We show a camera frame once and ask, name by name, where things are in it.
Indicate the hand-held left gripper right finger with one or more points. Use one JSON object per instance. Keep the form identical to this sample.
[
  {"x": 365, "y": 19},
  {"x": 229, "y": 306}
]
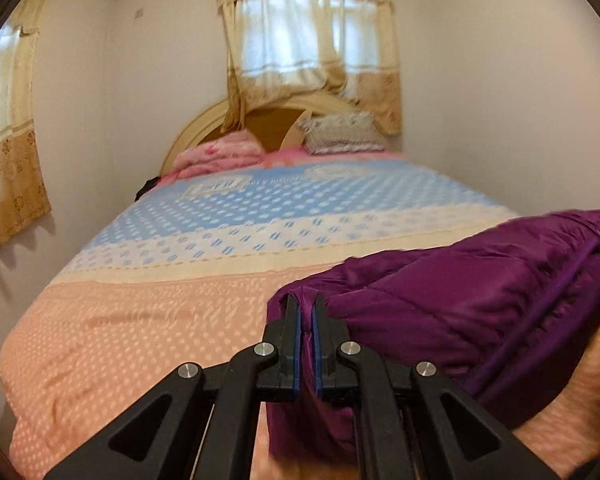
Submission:
[{"x": 316, "y": 350}]

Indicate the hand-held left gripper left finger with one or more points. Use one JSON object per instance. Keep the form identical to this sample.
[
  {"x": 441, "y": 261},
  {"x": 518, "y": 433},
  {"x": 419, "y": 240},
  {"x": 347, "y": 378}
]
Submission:
[{"x": 296, "y": 350}]

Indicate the purple hooded puffer jacket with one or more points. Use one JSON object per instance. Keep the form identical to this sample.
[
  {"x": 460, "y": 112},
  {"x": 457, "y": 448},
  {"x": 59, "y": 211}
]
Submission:
[{"x": 455, "y": 300}]

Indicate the polka dot bedspread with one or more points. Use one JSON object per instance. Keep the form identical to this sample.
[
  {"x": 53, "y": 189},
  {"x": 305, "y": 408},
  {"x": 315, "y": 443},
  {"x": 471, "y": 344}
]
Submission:
[{"x": 155, "y": 285}]

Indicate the pink folded blanket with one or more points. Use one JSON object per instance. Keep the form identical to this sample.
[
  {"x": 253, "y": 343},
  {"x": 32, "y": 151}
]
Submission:
[{"x": 215, "y": 155}]

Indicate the striped patterned pillow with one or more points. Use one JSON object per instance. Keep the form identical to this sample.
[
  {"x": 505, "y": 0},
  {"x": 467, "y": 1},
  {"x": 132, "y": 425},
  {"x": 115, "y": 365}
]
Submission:
[{"x": 340, "y": 135}]

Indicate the dark cloth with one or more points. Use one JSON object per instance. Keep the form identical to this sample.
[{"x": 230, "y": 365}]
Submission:
[{"x": 146, "y": 189}]

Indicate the cream wooden headboard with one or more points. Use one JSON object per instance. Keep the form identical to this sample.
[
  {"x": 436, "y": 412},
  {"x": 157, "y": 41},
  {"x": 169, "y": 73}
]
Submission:
[{"x": 270, "y": 127}]

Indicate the beige floral curtain with valance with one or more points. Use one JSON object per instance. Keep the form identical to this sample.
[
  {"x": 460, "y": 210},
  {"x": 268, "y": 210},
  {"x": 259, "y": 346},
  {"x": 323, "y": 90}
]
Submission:
[{"x": 305, "y": 35}]

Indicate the wide beige floral curtain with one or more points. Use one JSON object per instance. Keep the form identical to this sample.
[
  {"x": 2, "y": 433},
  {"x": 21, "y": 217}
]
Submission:
[{"x": 10, "y": 160}]

